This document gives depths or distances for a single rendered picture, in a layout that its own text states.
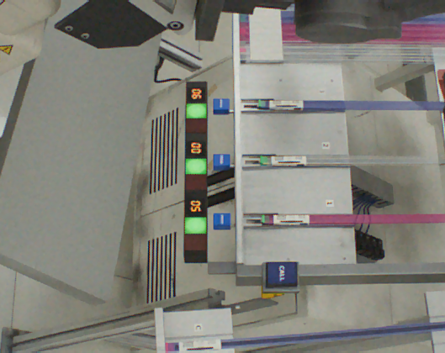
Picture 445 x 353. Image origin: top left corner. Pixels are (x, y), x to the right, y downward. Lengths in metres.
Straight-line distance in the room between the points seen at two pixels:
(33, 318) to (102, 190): 0.66
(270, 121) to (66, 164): 0.38
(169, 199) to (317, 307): 0.54
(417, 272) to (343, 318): 0.39
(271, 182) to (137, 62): 0.33
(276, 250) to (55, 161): 0.39
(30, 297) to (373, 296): 0.80
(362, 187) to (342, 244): 0.47
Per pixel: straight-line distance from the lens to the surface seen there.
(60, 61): 1.34
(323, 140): 1.41
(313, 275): 1.31
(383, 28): 0.71
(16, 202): 1.20
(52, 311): 1.94
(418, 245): 2.05
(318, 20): 0.71
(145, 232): 2.02
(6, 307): 1.87
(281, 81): 1.46
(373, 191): 1.84
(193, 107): 1.44
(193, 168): 1.39
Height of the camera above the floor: 1.57
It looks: 40 degrees down
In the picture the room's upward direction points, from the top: 69 degrees clockwise
